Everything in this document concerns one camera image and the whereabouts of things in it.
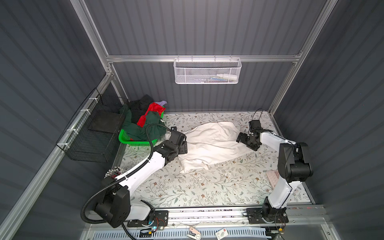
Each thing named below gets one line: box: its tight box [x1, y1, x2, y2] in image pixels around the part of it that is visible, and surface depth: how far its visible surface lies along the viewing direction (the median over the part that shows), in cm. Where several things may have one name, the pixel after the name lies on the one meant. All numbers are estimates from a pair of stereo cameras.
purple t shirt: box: [155, 100, 168, 107], surface depth 114 cm
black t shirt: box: [128, 94, 154, 124], surface depth 110 cm
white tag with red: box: [215, 227, 229, 240], surface depth 70 cm
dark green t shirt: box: [119, 104, 167, 141], surface depth 101 cm
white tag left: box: [186, 226, 202, 240], surface depth 69 cm
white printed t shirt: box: [177, 121, 251, 174], surface depth 101 cm
